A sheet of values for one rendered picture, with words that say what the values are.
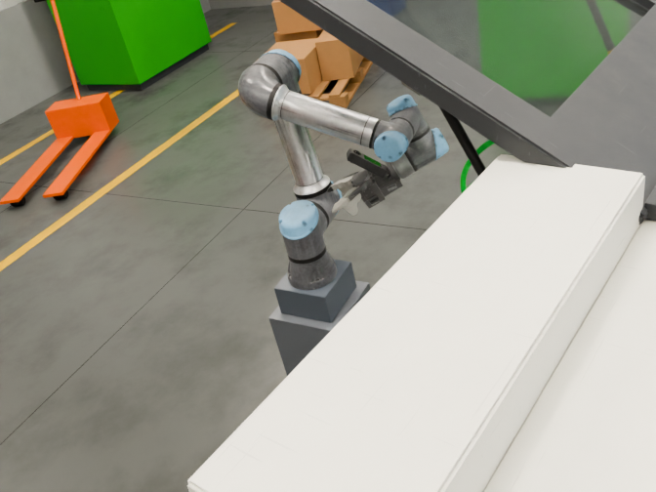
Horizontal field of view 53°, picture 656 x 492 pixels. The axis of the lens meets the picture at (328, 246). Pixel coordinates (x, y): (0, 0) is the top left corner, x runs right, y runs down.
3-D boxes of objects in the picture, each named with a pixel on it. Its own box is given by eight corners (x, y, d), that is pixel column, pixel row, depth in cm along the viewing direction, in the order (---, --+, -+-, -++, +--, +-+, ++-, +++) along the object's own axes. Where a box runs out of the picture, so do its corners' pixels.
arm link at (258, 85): (223, 75, 163) (408, 135, 154) (242, 60, 171) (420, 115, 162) (221, 115, 171) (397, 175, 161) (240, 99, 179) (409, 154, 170)
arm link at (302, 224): (279, 259, 192) (268, 221, 185) (298, 233, 202) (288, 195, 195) (316, 262, 187) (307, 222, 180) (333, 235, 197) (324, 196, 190)
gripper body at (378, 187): (367, 210, 178) (405, 187, 176) (350, 185, 174) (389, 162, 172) (363, 199, 185) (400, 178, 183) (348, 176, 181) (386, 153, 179)
